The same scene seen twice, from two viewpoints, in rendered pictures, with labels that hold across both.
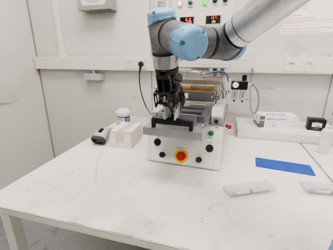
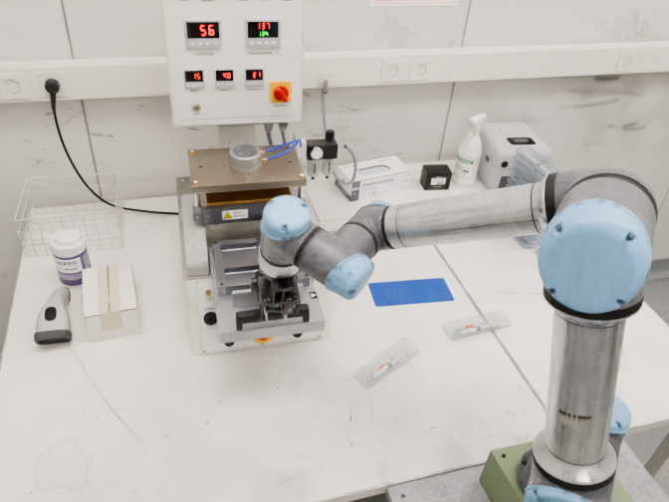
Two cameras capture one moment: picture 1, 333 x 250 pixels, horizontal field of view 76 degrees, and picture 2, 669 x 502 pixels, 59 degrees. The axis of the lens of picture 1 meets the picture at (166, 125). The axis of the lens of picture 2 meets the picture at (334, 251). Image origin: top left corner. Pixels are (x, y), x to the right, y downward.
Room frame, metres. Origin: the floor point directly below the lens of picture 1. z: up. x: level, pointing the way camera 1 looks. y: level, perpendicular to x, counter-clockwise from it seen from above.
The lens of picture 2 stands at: (-0.06, 0.38, 1.84)
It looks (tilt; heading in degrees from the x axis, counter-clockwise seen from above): 38 degrees down; 326
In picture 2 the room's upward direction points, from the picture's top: 5 degrees clockwise
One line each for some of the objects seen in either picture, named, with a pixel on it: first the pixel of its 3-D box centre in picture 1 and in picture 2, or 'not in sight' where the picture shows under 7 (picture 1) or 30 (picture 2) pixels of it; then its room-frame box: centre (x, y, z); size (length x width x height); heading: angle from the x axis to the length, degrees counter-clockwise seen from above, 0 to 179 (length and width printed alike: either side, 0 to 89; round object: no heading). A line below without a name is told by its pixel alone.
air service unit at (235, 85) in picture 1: (238, 88); (320, 155); (1.17, -0.39, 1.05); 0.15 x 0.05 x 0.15; 73
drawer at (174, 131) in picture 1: (181, 118); (263, 280); (0.85, -0.06, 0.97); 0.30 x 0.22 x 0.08; 163
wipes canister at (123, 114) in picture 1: (123, 120); (72, 258); (1.31, 0.28, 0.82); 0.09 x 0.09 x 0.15
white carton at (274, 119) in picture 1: (275, 119); (373, 177); (1.30, -0.69, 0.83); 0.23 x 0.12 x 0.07; 84
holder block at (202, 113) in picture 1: (183, 112); (259, 262); (0.89, -0.07, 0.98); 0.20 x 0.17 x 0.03; 73
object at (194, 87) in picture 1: (195, 86); (249, 179); (1.11, -0.15, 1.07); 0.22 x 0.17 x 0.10; 73
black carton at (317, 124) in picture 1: (315, 123); (435, 176); (1.22, -0.90, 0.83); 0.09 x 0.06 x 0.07; 68
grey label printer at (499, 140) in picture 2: not in sight; (509, 156); (1.15, -1.17, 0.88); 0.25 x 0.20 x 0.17; 159
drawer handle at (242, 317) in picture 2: (172, 123); (273, 316); (0.72, -0.02, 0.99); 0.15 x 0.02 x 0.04; 73
